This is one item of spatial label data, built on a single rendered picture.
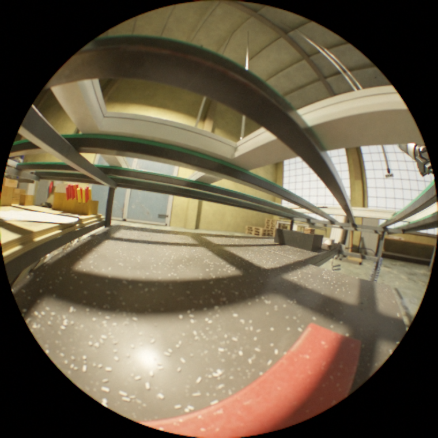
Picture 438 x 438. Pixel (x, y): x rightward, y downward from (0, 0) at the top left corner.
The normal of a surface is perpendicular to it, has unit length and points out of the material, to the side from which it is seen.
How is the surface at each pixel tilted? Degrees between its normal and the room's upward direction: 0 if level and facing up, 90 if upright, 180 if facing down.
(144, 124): 90
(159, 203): 90
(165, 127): 90
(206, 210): 90
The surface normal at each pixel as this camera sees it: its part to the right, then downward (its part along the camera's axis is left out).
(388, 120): -0.14, 0.99
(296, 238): -0.86, -0.11
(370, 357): 0.14, -0.99
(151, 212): 0.49, 0.08
